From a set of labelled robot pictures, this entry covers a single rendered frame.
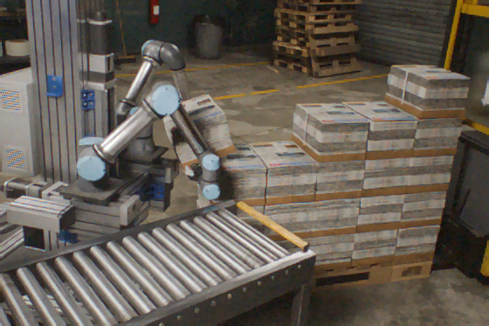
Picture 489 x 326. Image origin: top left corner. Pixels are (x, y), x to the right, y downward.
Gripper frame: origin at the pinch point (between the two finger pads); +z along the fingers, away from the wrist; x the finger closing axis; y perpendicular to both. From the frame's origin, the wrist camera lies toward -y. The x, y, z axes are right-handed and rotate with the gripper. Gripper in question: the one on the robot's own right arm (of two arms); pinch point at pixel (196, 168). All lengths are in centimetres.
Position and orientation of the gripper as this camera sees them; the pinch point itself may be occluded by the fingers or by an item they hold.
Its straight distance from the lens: 267.7
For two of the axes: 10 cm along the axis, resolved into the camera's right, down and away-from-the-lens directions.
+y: -2.5, -8.7, -4.2
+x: -9.2, 3.5, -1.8
